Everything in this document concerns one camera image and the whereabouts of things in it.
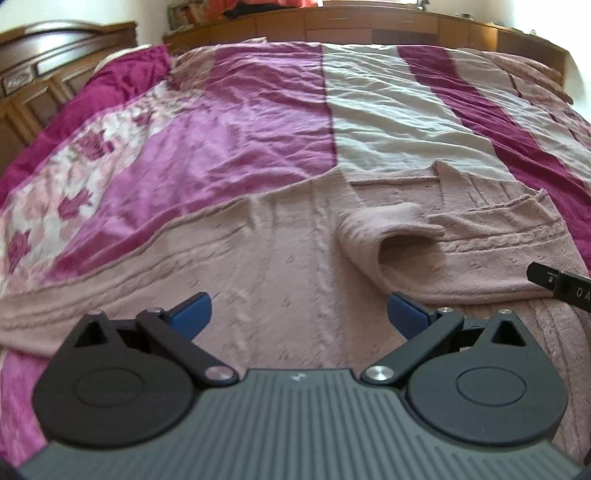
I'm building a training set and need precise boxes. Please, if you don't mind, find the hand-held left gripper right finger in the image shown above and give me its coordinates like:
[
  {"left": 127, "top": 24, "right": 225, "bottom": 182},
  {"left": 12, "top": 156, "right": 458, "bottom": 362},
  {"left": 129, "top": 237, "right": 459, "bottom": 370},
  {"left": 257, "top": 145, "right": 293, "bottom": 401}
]
[{"left": 361, "top": 291, "right": 530, "bottom": 385}]

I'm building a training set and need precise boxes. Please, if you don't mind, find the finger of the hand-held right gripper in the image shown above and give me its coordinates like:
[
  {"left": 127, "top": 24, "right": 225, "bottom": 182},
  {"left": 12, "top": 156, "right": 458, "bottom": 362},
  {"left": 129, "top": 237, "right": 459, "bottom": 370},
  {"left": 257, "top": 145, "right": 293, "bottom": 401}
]
[{"left": 527, "top": 261, "right": 591, "bottom": 320}]

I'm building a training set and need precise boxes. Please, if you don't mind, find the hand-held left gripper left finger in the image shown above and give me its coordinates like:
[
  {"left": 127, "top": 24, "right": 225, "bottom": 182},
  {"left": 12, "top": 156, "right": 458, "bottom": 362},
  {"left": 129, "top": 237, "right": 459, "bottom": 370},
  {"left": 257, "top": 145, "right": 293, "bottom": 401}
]
[{"left": 71, "top": 292, "right": 240, "bottom": 387}]

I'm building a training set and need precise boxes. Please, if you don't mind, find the pink knitted sweater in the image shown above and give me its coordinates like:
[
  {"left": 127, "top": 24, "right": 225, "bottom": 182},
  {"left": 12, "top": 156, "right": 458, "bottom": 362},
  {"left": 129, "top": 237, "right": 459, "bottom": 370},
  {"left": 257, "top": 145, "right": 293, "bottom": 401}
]
[{"left": 0, "top": 161, "right": 585, "bottom": 371}]

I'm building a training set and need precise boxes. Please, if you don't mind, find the pink chenille blanket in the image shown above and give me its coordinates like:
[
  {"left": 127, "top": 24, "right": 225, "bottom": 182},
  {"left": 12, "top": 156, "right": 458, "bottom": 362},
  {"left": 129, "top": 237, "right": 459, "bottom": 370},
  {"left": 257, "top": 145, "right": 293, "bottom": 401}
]
[{"left": 450, "top": 46, "right": 591, "bottom": 462}]

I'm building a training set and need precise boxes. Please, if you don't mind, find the pink purple striped bedspread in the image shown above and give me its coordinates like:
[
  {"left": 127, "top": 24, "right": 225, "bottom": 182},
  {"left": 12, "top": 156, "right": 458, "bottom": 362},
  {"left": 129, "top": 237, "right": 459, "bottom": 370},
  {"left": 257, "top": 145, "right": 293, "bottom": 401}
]
[{"left": 0, "top": 41, "right": 591, "bottom": 468}]

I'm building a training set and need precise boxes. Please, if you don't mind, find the magenta plush pillow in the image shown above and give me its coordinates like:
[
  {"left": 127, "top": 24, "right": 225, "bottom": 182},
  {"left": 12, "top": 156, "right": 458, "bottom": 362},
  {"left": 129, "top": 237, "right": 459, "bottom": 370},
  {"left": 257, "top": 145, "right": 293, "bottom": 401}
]
[{"left": 0, "top": 44, "right": 174, "bottom": 205}]

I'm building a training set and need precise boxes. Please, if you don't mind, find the long wooden cabinet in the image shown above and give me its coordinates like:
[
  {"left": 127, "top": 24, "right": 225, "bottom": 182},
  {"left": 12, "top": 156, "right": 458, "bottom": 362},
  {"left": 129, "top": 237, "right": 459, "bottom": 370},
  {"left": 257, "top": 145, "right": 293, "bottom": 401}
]
[{"left": 163, "top": 4, "right": 570, "bottom": 89}]

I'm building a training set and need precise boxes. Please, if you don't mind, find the carved wooden headboard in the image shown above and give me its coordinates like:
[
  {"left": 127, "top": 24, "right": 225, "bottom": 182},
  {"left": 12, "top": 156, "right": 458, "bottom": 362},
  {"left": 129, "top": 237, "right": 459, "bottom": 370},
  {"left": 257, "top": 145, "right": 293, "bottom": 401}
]
[{"left": 0, "top": 20, "right": 139, "bottom": 163}]

